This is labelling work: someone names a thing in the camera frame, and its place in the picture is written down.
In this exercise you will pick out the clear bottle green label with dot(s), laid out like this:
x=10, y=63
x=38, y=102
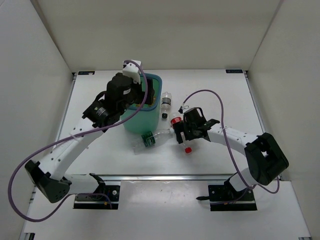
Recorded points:
x=151, y=140

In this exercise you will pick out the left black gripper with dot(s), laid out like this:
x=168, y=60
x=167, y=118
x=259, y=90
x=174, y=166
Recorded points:
x=140, y=97

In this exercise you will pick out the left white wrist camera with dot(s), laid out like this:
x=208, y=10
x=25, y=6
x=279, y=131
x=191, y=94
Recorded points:
x=132, y=71

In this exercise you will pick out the right table corner label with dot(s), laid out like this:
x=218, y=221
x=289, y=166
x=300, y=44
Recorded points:
x=234, y=71

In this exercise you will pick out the clear bottle black cap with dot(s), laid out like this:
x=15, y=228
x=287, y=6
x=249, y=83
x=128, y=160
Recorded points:
x=165, y=105

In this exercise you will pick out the clear bottle red label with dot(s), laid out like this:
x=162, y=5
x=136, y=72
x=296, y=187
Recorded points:
x=176, y=122

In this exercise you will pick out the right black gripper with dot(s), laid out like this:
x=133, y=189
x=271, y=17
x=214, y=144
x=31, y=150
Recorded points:
x=180, y=127

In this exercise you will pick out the left table corner label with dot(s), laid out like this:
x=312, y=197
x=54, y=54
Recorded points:
x=86, y=73

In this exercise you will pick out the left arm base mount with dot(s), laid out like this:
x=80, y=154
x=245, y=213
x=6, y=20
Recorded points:
x=93, y=193

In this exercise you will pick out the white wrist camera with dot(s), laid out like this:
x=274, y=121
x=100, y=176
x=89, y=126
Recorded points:
x=132, y=71
x=181, y=109

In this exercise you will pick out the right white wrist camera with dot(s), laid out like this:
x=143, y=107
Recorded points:
x=181, y=109

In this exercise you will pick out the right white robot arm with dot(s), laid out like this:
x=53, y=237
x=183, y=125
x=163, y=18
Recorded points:
x=265, y=159

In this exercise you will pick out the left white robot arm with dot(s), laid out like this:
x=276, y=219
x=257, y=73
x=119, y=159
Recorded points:
x=49, y=173

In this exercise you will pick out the table corner label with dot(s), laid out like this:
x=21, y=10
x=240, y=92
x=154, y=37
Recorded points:
x=86, y=73
x=234, y=71

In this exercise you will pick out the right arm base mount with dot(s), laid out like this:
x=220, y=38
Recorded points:
x=223, y=198

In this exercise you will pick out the green plastic bin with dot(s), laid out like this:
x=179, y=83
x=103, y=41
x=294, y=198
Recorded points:
x=147, y=118

